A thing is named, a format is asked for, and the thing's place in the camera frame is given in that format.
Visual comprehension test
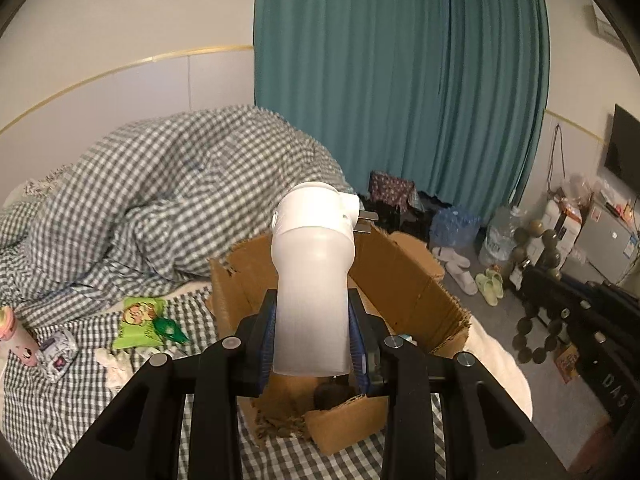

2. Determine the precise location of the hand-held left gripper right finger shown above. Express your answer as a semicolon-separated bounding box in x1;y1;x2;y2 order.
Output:
347;287;556;480

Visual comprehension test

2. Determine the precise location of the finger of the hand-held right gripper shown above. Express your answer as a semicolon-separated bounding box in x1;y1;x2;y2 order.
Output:
519;265;601;331

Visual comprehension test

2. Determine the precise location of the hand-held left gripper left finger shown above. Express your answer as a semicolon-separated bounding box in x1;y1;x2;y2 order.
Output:
50;287;278;480

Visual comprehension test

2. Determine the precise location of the white plug-in device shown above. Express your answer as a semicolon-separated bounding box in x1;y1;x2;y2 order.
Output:
270;181;378;377

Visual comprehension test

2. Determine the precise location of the cardboard box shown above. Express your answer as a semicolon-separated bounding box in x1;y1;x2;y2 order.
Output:
205;225;472;457

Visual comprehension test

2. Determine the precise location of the red packet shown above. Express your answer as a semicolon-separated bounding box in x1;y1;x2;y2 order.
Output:
554;344;581;385

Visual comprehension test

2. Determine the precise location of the large clear water jug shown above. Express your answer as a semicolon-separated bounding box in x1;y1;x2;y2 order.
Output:
477;205;526;268

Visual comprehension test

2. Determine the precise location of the orange white box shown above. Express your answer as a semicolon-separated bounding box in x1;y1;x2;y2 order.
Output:
555;207;586;256

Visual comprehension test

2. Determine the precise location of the grey mini fridge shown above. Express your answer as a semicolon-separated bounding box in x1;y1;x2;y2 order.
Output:
572;192;640;283

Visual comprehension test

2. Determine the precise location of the white slipper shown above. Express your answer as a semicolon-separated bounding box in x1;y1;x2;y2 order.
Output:
445;265;480;297
431;246;472;270

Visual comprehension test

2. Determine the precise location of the clear plastic bag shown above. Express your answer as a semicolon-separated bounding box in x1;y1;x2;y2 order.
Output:
557;172;596;211

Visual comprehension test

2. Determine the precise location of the pack of water bottles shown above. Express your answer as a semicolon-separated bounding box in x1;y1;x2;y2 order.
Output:
430;206;483;250

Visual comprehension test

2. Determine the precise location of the black bag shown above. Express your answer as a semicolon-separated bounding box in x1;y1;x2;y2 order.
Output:
360;195;436;241

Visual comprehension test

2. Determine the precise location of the crumpled white tissue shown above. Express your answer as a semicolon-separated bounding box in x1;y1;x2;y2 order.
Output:
95;347;133;392

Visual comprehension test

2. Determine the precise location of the floral bag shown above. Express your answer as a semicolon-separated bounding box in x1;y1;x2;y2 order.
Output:
369;171;420;215

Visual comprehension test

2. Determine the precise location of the black television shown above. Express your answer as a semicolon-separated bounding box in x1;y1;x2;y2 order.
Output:
603;104;640;196

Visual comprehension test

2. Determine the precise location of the grey checked duvet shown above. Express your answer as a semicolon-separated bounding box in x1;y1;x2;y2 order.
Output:
0;105;358;301

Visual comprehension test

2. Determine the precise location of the grey checked bed sheet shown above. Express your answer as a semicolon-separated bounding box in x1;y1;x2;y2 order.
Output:
0;255;446;480

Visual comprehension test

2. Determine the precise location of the pink bottle with green spout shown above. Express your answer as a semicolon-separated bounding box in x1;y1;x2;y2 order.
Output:
0;306;41;367

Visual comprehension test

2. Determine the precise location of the teal curtain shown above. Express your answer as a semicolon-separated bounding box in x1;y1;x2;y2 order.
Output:
254;0;551;226

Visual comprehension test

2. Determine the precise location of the white air conditioner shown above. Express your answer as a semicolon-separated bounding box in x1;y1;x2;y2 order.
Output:
590;2;631;53

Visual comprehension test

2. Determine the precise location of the dark wall cable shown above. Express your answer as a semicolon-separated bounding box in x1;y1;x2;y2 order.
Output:
547;122;563;196

